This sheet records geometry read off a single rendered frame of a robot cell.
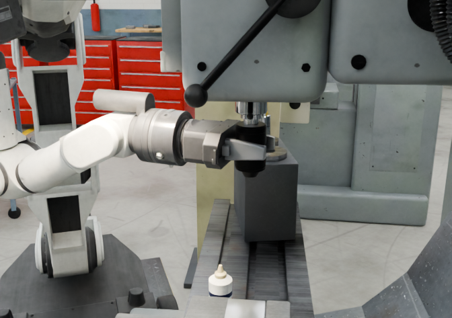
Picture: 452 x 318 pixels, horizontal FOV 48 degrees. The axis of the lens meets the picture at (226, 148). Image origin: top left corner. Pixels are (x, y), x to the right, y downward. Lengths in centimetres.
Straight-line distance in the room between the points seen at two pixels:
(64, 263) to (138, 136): 89
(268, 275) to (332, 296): 167
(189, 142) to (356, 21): 30
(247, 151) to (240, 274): 39
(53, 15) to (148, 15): 891
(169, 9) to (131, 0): 933
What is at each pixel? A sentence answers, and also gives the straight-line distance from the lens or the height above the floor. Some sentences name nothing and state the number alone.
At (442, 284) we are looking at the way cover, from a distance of 96.
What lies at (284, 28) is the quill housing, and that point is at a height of 141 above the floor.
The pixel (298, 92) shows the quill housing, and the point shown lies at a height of 133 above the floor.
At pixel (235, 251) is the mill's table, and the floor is 90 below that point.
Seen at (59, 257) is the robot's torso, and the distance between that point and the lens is 162.
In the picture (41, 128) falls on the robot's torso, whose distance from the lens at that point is 142.
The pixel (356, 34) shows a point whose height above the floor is 140.
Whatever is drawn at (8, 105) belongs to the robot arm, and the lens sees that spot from 102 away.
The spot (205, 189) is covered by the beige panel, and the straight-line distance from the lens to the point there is 266.
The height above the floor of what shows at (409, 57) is 138.
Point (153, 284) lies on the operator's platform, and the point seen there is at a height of 40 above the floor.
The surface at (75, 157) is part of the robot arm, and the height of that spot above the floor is 120.
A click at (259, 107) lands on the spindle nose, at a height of 129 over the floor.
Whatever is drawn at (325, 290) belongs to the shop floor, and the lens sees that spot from 277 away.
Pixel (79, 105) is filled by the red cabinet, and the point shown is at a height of 30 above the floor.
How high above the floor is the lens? 145
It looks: 17 degrees down
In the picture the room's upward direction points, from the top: straight up
